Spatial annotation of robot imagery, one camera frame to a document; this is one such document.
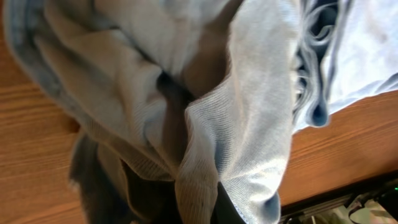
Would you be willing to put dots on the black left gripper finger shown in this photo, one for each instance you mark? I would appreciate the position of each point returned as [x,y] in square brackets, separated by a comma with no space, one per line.
[224,211]

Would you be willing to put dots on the light blue t-shirt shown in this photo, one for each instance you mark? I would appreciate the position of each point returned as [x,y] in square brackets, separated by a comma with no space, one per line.
[174,97]

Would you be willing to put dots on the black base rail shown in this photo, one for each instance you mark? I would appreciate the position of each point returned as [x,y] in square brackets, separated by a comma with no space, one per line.
[338,197]

